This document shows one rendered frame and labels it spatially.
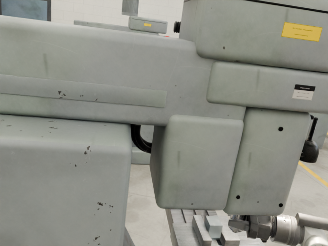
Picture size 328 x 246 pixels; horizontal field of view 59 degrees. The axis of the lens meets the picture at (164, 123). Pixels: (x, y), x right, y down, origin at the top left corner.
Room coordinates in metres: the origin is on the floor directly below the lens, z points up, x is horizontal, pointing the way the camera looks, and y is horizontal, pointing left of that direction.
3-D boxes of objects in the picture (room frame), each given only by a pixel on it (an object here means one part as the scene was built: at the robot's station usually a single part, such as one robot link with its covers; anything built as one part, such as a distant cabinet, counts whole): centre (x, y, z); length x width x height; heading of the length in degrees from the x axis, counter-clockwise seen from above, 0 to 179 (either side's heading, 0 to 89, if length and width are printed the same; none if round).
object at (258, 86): (0.79, -0.23, 1.68); 0.34 x 0.24 x 0.10; 100
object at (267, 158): (0.79, -0.27, 1.47); 0.21 x 0.19 x 0.32; 10
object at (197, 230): (0.97, -0.27, 1.01); 0.35 x 0.15 x 0.11; 101
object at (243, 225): (0.76, -0.27, 1.24); 0.06 x 0.02 x 0.03; 81
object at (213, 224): (0.96, -0.24, 1.07); 0.06 x 0.05 x 0.06; 11
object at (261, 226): (0.78, -0.36, 1.23); 0.13 x 0.12 x 0.10; 171
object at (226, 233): (0.97, -0.30, 1.05); 0.15 x 0.06 x 0.04; 11
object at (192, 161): (0.76, -0.08, 1.47); 0.24 x 0.19 x 0.26; 10
